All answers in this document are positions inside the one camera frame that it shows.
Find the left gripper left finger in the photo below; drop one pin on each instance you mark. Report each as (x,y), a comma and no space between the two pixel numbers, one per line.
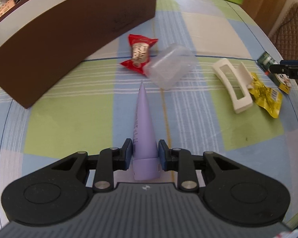
(107,162)

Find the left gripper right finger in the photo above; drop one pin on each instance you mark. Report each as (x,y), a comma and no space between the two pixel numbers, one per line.
(181,161)

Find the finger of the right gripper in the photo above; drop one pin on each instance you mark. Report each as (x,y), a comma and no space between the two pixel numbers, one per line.
(289,62)
(278,69)

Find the green ointment packet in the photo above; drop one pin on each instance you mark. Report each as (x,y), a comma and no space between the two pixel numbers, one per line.
(265,62)

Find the purple cream tube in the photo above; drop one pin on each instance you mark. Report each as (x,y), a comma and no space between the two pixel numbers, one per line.
(145,151)

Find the yellow snack packet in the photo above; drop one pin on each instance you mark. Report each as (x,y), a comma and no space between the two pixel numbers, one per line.
(267,98)

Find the white hair claw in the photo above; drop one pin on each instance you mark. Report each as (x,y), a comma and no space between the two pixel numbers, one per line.
(237,80)

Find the clear plastic cup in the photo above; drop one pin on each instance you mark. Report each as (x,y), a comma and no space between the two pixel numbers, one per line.
(170,66)

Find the red snack packet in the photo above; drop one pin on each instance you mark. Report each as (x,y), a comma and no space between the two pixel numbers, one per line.
(140,52)

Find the checked tablecloth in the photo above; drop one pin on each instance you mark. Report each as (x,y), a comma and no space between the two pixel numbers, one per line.
(92,107)

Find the brown storage box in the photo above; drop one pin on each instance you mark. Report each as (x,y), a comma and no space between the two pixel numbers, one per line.
(43,51)

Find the brown cardboard box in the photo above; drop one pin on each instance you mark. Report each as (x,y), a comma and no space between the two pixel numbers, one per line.
(6,6)

